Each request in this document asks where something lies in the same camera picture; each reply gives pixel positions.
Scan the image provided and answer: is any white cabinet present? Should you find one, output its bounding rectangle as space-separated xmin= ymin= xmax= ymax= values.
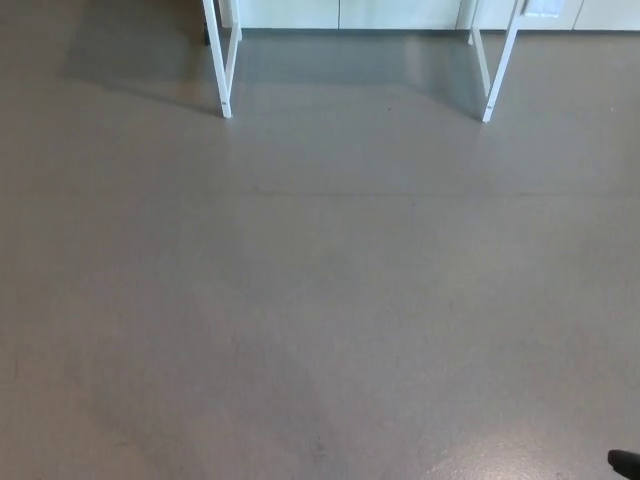
xmin=219 ymin=0 xmax=640 ymax=32

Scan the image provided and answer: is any white metal-frame desk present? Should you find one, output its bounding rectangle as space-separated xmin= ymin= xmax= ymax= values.
xmin=201 ymin=0 xmax=527 ymax=124

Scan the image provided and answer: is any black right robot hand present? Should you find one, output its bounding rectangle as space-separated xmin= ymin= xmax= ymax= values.
xmin=606 ymin=448 xmax=640 ymax=480

